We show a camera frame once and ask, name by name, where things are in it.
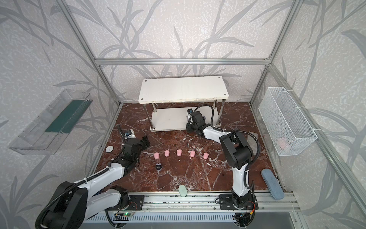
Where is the white wire basket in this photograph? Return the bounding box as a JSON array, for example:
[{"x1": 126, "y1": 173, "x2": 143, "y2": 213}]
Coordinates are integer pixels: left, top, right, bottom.
[{"x1": 259, "y1": 87, "x2": 318, "y2": 156}]

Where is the white two-tier shelf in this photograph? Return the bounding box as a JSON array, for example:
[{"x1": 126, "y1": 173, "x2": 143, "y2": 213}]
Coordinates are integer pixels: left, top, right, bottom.
[{"x1": 138, "y1": 75, "x2": 229, "y2": 132}]

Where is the pale green oval disc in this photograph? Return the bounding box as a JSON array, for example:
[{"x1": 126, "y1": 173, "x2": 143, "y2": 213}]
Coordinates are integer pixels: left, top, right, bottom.
[{"x1": 178, "y1": 185, "x2": 188, "y2": 197}]

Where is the black toy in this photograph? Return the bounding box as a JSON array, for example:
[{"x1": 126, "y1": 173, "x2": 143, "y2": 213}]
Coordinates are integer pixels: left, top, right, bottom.
[{"x1": 155, "y1": 163, "x2": 163, "y2": 171}]

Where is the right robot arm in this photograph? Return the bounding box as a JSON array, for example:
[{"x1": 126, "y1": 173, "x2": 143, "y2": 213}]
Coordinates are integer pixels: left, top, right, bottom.
[{"x1": 186, "y1": 109, "x2": 254, "y2": 209}]

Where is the small white round disc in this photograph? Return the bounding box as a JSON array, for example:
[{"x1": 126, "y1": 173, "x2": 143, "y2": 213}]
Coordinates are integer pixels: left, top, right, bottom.
[{"x1": 105, "y1": 146, "x2": 114, "y2": 153}]

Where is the clear plastic wall bin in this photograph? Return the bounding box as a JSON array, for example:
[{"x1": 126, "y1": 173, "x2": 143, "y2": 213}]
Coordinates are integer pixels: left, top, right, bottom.
[{"x1": 8, "y1": 89, "x2": 92, "y2": 155}]

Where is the aluminium cage frame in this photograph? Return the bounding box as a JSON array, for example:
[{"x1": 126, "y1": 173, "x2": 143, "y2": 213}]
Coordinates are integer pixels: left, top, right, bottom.
[{"x1": 56, "y1": 1, "x2": 366, "y2": 214}]

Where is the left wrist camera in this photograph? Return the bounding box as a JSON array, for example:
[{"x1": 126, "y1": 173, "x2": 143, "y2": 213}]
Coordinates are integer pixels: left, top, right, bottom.
[{"x1": 124, "y1": 129, "x2": 136, "y2": 139}]

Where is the pink toy in basket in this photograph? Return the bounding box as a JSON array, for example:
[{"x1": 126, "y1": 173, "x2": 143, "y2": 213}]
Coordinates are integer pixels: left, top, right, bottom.
[{"x1": 277, "y1": 137, "x2": 291, "y2": 153}]

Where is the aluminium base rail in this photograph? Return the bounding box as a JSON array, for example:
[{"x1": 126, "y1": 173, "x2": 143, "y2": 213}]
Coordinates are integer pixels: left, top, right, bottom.
[{"x1": 87, "y1": 190, "x2": 300, "y2": 224}]

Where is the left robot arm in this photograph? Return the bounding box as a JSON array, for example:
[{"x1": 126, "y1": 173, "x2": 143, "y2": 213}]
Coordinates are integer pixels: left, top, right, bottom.
[{"x1": 35, "y1": 136, "x2": 151, "y2": 229}]

